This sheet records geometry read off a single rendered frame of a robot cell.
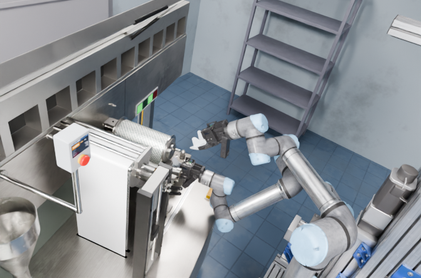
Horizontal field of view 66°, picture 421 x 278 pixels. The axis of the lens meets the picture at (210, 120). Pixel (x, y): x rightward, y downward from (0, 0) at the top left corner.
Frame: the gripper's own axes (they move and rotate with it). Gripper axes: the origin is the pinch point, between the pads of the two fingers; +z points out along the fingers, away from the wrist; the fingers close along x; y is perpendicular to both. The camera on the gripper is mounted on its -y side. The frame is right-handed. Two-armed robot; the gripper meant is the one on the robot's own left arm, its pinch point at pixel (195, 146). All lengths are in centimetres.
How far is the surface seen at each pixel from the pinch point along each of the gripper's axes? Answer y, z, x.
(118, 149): 21.3, 6.8, 31.3
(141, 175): 8.3, 5.1, 30.2
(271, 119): -100, 58, -230
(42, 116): 44, 21, 39
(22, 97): 52, 14, 45
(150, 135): 12.7, 15.6, 4.2
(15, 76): 54, -39, 78
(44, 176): 24, 37, 42
